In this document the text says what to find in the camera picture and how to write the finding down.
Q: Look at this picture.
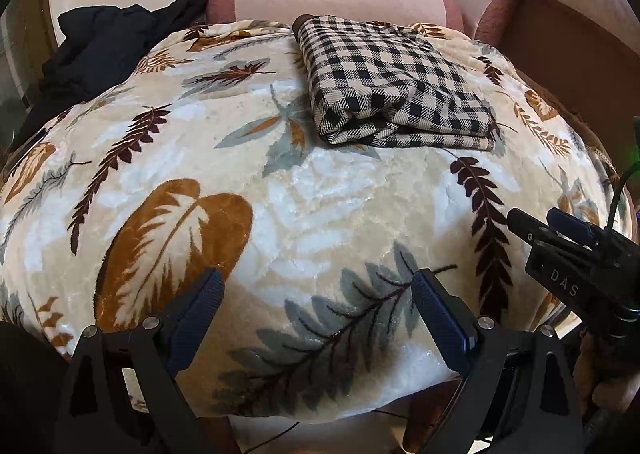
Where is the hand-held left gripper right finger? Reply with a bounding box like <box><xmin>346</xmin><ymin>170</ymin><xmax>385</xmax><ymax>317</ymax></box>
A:
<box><xmin>411</xmin><ymin>268</ymin><xmax>586</xmax><ymax>454</ymax></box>

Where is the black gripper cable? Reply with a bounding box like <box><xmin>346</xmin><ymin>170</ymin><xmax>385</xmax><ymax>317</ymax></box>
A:
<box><xmin>606</xmin><ymin>166</ymin><xmax>638</xmax><ymax>235</ymax></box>

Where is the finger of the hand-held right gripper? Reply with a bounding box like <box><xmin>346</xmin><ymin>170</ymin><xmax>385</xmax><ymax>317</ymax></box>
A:
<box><xmin>506</xmin><ymin>207</ymin><xmax>553</xmax><ymax>247</ymax></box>
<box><xmin>546</xmin><ymin>207</ymin><xmax>608</xmax><ymax>247</ymax></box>

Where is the black clothing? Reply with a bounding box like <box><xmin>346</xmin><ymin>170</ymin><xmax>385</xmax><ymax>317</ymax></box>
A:
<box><xmin>19</xmin><ymin>0</ymin><xmax>229</xmax><ymax>137</ymax></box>

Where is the pink and brown sofa cushion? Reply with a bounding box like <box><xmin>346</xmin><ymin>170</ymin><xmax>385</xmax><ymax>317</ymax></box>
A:
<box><xmin>446</xmin><ymin>0</ymin><xmax>522</xmax><ymax>45</ymax></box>

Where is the black floor cable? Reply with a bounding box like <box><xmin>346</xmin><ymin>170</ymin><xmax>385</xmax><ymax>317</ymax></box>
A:
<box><xmin>247</xmin><ymin>421</ymin><xmax>303</xmax><ymax>454</ymax></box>

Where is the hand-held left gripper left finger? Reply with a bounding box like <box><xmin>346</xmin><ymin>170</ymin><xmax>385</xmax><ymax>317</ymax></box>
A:
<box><xmin>52</xmin><ymin>268</ymin><xmax>226</xmax><ymax>454</ymax></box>

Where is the person's right hand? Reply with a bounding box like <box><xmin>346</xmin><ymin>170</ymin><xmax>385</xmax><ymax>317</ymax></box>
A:
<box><xmin>572</xmin><ymin>329</ymin><xmax>640</xmax><ymax>416</ymax></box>

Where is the leaf print fleece blanket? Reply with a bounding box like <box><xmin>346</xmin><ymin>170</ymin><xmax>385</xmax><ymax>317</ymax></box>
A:
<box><xmin>0</xmin><ymin>18</ymin><xmax>632</xmax><ymax>421</ymax></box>

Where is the black and cream checked coat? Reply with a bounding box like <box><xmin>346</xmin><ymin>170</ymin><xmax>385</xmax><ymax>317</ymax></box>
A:
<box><xmin>294</xmin><ymin>15</ymin><xmax>510</xmax><ymax>153</ymax></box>

